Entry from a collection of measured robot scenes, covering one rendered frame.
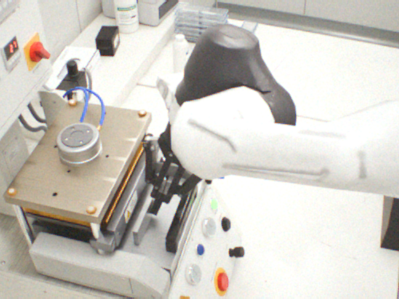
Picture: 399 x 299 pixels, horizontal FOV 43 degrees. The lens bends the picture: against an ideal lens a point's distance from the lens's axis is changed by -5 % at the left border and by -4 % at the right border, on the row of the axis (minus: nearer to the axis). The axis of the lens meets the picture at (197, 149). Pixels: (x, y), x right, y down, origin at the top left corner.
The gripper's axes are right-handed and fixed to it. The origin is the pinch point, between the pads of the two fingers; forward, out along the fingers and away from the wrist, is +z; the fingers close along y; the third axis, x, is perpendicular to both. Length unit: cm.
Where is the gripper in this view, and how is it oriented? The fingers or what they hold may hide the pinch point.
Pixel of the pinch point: (159, 198)
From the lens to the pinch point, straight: 97.8
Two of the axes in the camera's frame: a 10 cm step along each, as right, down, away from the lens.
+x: 2.6, -6.6, 7.0
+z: -3.1, 6.3, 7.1
